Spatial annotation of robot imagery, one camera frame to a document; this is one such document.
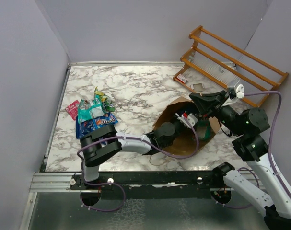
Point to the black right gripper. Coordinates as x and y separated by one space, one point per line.
208 103

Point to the green snack packet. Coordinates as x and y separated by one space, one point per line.
203 130

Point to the brown paper bag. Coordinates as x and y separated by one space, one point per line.
183 139

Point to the yellow green candy packet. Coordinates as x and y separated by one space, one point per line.
106 102

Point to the blue M&Ms candy packet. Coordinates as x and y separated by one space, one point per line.
106 119

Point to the teal white snack packet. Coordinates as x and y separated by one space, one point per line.
89 109

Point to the blue Burts chips bag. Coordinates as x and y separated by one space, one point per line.
78 130

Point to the red snack packet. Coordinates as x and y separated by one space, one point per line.
72 109

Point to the blue salt vinegar chips bag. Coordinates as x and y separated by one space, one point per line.
89 126

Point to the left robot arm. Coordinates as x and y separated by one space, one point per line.
100 145

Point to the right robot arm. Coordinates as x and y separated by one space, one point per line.
274 204

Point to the open small cardboard box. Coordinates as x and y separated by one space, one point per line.
197 87

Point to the small red white box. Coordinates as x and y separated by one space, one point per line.
181 78

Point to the wooden two-tier rack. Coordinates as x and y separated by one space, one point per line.
221 62

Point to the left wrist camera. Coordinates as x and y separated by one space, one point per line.
189 120

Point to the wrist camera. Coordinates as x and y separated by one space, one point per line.
189 120
235 91

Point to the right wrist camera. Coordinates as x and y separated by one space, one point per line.
235 91

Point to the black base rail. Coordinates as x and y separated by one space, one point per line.
152 184

